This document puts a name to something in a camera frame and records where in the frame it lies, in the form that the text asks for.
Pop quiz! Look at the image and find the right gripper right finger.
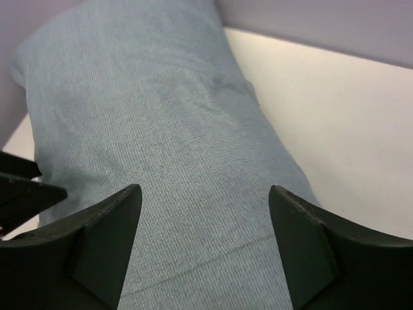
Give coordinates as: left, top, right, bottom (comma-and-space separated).
268, 185, 412, 309

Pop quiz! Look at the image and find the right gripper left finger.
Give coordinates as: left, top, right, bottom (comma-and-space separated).
1, 185, 142, 309

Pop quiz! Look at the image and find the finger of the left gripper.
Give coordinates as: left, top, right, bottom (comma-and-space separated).
1, 151, 67, 238

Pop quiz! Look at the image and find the pillowcase grey outside blue inside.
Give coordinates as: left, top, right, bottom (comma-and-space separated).
10, 1, 316, 309

